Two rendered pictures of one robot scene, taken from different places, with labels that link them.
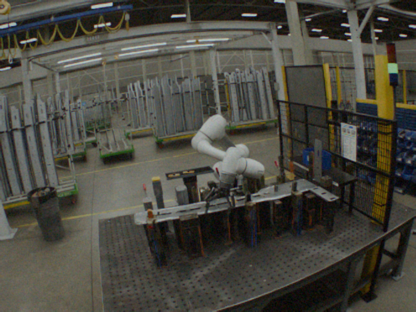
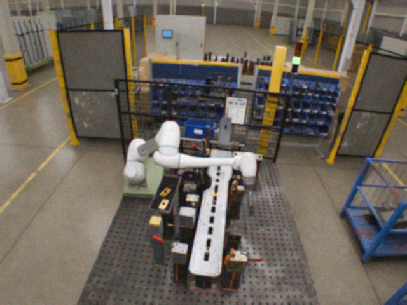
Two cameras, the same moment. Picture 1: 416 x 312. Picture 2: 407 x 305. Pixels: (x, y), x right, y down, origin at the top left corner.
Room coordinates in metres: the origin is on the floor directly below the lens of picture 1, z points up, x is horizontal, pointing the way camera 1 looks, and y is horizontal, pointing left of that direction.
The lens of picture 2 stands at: (1.68, 1.29, 2.31)
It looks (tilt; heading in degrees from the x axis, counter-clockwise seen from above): 32 degrees down; 289
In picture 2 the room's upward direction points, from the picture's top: 4 degrees clockwise
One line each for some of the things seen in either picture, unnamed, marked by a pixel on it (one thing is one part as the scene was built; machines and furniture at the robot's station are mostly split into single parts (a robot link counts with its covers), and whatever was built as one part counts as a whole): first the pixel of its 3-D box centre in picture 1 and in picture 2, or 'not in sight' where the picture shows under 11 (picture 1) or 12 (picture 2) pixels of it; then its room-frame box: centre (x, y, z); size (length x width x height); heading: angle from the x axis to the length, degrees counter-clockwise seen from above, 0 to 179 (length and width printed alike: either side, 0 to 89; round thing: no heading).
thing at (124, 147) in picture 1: (112, 125); not in sight; (8.52, 2.64, 0.88); 1.91 x 1.00 x 1.76; 19
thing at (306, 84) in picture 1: (309, 126); (96, 93); (4.53, -1.62, 1.00); 1.34 x 0.14 x 2.00; 18
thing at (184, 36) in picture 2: not in sight; (180, 39); (5.40, -6.63, 1.22); 1.60 x 0.54 x 2.45; 18
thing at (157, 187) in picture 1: (160, 206); (158, 244); (2.26, 0.41, 0.92); 0.08 x 0.08 x 0.44; 13
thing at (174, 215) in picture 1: (231, 202); (216, 196); (2.03, -0.13, 1.00); 1.38 x 0.22 x 0.02; 103
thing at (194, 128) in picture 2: (316, 158); (200, 128); (2.49, -0.96, 1.10); 0.30 x 0.17 x 0.13; 7
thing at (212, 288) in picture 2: (149, 236); (204, 276); (1.90, 0.47, 0.84); 0.18 x 0.06 x 0.29; 13
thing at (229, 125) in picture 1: (247, 103); not in sight; (10.15, -1.45, 0.88); 1.91 x 1.01 x 1.76; 110
